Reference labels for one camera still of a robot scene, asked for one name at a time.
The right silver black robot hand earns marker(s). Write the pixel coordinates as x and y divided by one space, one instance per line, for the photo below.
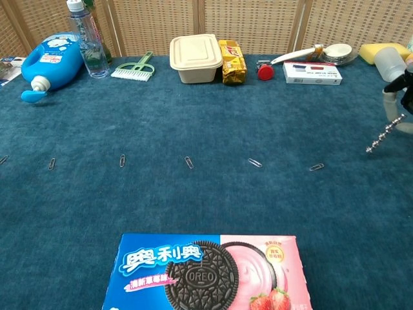
403 87

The silver metal ball chain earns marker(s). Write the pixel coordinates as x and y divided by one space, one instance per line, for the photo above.
385 134

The green hand brush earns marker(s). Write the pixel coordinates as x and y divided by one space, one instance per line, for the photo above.
134 71

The translucent squeeze wash bottle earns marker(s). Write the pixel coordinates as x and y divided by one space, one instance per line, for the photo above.
388 63

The yellow plush toy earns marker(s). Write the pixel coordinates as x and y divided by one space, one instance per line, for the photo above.
410 58

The yellow sponge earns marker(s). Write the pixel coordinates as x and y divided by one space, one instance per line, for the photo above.
369 51

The white patterned bowl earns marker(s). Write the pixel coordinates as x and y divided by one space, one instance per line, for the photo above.
338 51

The white box blue red print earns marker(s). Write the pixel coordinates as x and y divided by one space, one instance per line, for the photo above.
311 74

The silver paper clip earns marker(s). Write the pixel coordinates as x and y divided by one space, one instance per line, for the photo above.
255 163
3 159
51 163
316 167
122 160
189 162

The red push button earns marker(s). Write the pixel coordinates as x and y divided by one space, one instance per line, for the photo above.
266 71

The woven rattan folding screen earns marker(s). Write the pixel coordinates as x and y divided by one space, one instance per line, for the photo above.
251 22

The yellow biscuit packet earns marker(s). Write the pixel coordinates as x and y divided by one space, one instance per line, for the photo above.
234 64

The beige lidded lunch box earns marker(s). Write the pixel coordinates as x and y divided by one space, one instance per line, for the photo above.
195 58

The blue carpet table cover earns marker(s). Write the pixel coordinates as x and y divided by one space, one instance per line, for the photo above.
193 129

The blue pink Oreo box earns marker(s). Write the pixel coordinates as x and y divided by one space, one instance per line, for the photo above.
206 274

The green-capped drink bottle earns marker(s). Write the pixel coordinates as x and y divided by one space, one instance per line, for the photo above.
107 48

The clear plastic water bottle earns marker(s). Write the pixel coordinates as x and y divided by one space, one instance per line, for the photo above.
92 55

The blue detergent bottle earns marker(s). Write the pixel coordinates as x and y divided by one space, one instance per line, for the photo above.
55 64

